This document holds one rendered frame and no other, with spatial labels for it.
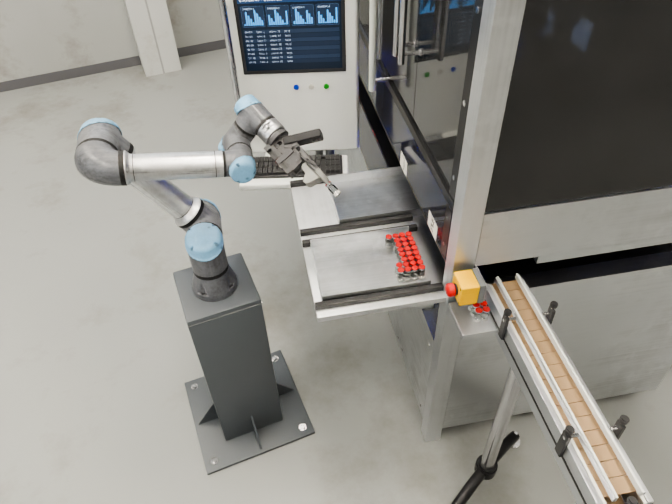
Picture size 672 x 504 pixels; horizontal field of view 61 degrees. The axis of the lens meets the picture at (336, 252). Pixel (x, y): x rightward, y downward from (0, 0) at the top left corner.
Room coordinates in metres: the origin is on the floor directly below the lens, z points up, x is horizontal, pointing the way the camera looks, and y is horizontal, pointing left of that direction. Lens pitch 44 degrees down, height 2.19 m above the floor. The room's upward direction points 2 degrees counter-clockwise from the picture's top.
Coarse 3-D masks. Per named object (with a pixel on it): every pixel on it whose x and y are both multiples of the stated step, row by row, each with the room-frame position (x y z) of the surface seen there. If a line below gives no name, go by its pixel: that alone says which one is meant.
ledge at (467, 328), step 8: (448, 304) 1.12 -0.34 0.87; (456, 304) 1.12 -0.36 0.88; (456, 312) 1.09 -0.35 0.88; (464, 312) 1.09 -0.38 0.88; (456, 320) 1.06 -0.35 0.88; (464, 320) 1.06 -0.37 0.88; (472, 320) 1.05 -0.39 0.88; (488, 320) 1.05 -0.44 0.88; (464, 328) 1.03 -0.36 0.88; (472, 328) 1.02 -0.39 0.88; (480, 328) 1.02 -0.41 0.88; (488, 328) 1.02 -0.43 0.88; (496, 328) 1.02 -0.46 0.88; (464, 336) 1.00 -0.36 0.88; (472, 336) 1.00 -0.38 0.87; (480, 336) 1.01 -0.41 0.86
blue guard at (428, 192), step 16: (368, 64) 2.23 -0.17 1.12; (368, 80) 2.23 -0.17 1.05; (384, 96) 1.96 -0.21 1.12; (384, 112) 1.95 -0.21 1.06; (400, 112) 1.74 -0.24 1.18; (400, 128) 1.73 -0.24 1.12; (400, 144) 1.72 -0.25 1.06; (416, 144) 1.54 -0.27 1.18; (416, 160) 1.53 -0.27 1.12; (416, 176) 1.52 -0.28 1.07; (432, 176) 1.37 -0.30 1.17; (416, 192) 1.50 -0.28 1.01; (432, 192) 1.36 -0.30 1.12; (432, 208) 1.34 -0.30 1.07; (448, 240) 1.19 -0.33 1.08
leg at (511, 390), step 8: (512, 376) 0.95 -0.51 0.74; (512, 384) 0.94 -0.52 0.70; (504, 392) 0.96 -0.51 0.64; (512, 392) 0.94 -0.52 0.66; (504, 400) 0.95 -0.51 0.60; (512, 400) 0.94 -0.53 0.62; (504, 408) 0.95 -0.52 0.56; (512, 408) 0.94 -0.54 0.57; (496, 416) 0.96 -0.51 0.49; (504, 416) 0.94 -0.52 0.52; (496, 424) 0.95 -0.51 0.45; (504, 424) 0.94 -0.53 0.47; (496, 432) 0.95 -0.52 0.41; (504, 432) 0.94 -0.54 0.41; (488, 440) 0.96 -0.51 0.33; (496, 440) 0.94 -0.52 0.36; (488, 448) 0.95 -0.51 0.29; (496, 448) 0.94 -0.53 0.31; (488, 456) 0.95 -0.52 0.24; (496, 456) 0.95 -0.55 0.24; (488, 464) 0.94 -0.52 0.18
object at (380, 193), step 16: (336, 176) 1.75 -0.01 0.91; (352, 176) 1.76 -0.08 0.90; (368, 176) 1.77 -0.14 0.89; (384, 176) 1.78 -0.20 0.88; (400, 176) 1.77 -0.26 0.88; (352, 192) 1.69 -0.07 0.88; (368, 192) 1.68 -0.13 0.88; (384, 192) 1.68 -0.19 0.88; (400, 192) 1.67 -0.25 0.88; (336, 208) 1.56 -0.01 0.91; (352, 208) 1.59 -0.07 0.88; (368, 208) 1.59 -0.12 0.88; (384, 208) 1.58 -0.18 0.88; (400, 208) 1.58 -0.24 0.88; (416, 208) 1.54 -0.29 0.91
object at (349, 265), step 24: (312, 240) 1.39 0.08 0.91; (336, 240) 1.41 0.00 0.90; (360, 240) 1.42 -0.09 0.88; (384, 240) 1.41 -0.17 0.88; (336, 264) 1.31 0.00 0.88; (360, 264) 1.30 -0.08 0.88; (384, 264) 1.30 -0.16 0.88; (336, 288) 1.20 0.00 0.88; (360, 288) 1.20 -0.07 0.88; (384, 288) 1.17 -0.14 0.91
